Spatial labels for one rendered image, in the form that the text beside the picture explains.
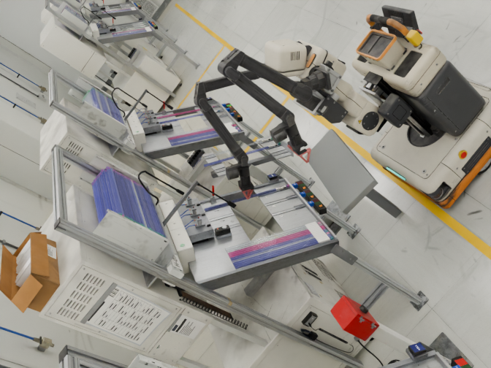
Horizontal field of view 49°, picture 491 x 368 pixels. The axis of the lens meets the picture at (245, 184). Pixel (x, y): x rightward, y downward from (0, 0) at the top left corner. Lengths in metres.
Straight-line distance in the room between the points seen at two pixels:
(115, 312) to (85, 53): 5.01
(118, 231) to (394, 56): 1.61
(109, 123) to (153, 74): 3.61
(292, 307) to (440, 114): 1.26
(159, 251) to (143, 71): 4.97
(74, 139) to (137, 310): 1.49
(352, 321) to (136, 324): 0.96
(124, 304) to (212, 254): 0.50
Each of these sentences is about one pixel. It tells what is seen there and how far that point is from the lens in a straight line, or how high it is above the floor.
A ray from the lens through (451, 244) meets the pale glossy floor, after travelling 3.21.
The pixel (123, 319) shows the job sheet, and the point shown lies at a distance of 2.52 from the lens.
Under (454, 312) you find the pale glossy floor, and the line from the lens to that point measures 3.05.
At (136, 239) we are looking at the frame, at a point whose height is 1.53.
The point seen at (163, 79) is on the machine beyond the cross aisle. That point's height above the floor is 0.26.
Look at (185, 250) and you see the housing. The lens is 2.60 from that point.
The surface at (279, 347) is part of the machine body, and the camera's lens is 2.94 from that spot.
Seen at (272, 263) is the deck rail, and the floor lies 0.94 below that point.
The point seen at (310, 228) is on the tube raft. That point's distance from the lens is 2.74.
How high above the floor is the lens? 2.51
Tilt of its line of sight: 31 degrees down
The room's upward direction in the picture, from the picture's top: 57 degrees counter-clockwise
